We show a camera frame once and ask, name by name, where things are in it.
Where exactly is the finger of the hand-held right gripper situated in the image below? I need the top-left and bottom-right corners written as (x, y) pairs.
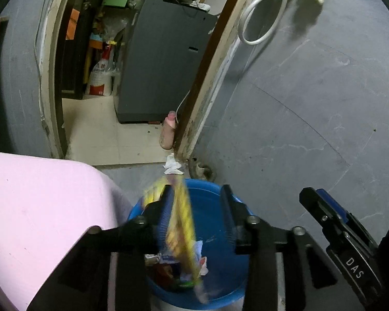
top-left (299, 187), bottom-right (344, 247)
top-left (316, 189), bottom-right (352, 226)

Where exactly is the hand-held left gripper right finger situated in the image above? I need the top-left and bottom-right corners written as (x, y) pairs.
top-left (220, 185), bottom-right (354, 311)

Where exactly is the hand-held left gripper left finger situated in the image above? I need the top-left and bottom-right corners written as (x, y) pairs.
top-left (26, 185), bottom-right (176, 311)

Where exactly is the blue plastic basin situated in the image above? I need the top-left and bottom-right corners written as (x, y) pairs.
top-left (127, 178), bottom-right (256, 310)

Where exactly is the long yellow wrapper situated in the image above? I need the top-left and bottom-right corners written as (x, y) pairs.
top-left (143, 175), bottom-right (211, 303)

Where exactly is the white plastic wrapper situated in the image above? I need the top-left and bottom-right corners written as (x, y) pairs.
top-left (197, 257), bottom-right (210, 277)

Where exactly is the trash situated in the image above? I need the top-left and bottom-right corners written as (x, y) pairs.
top-left (147, 261), bottom-right (177, 287)

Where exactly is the white crumpled tissue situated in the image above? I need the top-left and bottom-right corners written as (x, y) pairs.
top-left (163, 153), bottom-right (184, 175)

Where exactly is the grey floor drain fitting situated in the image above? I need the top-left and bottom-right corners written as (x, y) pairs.
top-left (188, 159), bottom-right (216, 180)

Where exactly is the pink plastic bottle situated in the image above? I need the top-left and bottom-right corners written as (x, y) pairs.
top-left (159, 111), bottom-right (179, 150)

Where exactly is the pink floral tablecloth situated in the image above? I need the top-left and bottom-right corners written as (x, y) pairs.
top-left (0, 151), bottom-right (132, 311)

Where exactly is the grey metal cabinet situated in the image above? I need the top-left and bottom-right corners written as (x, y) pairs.
top-left (115, 0), bottom-right (219, 124)

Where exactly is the white red sack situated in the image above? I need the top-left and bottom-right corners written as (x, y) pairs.
top-left (86, 44), bottom-right (115, 97)

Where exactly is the dark wooden door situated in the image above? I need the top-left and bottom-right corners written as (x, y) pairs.
top-left (61, 0), bottom-right (94, 101)

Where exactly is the orange paper sheet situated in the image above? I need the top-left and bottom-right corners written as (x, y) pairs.
top-left (66, 8), bottom-right (80, 40)

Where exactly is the white power cable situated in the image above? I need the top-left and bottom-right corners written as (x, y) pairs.
top-left (175, 89), bottom-right (192, 120)

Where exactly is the wooden door frame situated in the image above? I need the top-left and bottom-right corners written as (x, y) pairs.
top-left (37, 0), bottom-right (263, 162)

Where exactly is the white flexible hose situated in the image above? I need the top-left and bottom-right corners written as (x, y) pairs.
top-left (238, 0), bottom-right (295, 46)

